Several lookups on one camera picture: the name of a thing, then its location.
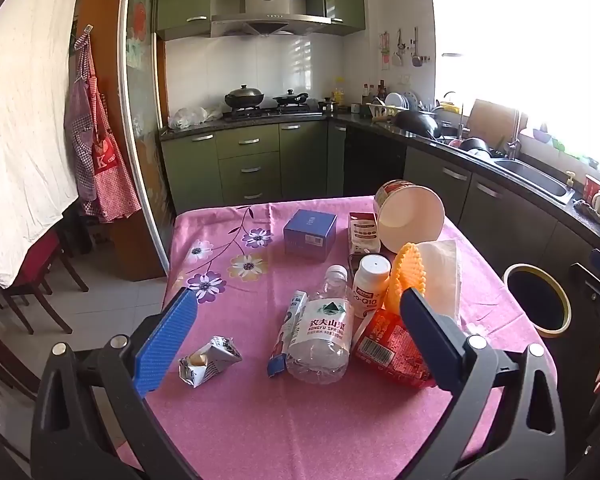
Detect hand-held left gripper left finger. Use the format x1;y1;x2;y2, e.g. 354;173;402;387
30;287;201;480

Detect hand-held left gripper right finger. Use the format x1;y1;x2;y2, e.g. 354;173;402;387
399;287;567;480

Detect red instant noodle cup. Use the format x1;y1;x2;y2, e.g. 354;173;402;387
351;307;437;390

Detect silver wrapper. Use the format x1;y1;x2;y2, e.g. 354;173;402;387
179;336;243;390

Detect yellow rimmed trash bin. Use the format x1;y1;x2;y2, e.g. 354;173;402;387
502;262;573;341

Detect white paper tissue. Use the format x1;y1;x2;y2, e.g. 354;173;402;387
417;239;463;331

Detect orange silicone brush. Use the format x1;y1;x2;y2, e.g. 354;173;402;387
384;242;427;313

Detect clear plastic water bottle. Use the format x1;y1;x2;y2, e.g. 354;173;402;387
285;265;356;385

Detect white paper bowl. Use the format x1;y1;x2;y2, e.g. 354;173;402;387
374;179;446;255

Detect toothpaste tube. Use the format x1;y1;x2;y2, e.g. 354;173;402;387
266;290;308;378

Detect white supplement bottle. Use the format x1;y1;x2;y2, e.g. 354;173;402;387
351;254;392;320

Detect steel sink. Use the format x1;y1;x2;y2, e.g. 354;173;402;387
492;157;576;205

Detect grey lower cabinets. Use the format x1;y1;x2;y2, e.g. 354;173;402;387
402;145;600;311

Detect white and red carton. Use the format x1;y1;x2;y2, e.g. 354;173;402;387
348;211;382;256

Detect pink floral tablecloth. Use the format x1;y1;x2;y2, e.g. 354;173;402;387
115;195;556;480

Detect steel faucet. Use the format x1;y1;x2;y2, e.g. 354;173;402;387
505;109;523;161

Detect wooden chair red seat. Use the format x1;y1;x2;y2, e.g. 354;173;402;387
0;230;88;335

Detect black kitchen countertop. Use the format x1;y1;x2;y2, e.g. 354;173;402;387
159;109;600;261

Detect blue cardboard box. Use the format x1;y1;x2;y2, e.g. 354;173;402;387
283;208;338;262

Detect dark wooden chair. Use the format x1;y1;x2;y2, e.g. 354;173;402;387
0;310;46;411

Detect black pot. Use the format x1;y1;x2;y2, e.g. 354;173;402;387
460;137;491;157

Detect wooden cutting board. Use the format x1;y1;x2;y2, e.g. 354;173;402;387
465;99;523;148

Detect red checked apron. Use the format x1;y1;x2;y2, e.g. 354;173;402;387
87;50;142;223

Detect green lower cabinets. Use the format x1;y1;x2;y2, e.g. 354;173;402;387
160;120;348;216

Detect large black wok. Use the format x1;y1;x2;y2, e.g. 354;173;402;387
392;109;443;140

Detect white plastic bag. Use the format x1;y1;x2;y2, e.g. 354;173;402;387
167;106;221;130

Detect purple checked apron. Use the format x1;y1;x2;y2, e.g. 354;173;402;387
64;30;98;201

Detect dish rack with dishes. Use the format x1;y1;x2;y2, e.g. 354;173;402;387
367;91;426;118

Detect row of sauce bottles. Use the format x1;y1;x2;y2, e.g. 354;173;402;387
361;80;388;106

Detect gas stove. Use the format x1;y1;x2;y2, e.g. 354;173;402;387
225;102;313;120

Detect glass sliding door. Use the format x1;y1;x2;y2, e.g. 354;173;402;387
117;0;176;266

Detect black wok with lid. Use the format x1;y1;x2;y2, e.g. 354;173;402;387
224;85;266;109

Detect white hanging cloth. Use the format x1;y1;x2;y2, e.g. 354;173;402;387
0;0;88;288

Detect black pan with lid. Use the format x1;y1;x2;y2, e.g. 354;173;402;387
272;89;310;107

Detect hanging kitchen utensils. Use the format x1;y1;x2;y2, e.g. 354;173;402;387
379;27;431;68

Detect steel range hood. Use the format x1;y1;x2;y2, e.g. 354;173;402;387
210;0;333;38

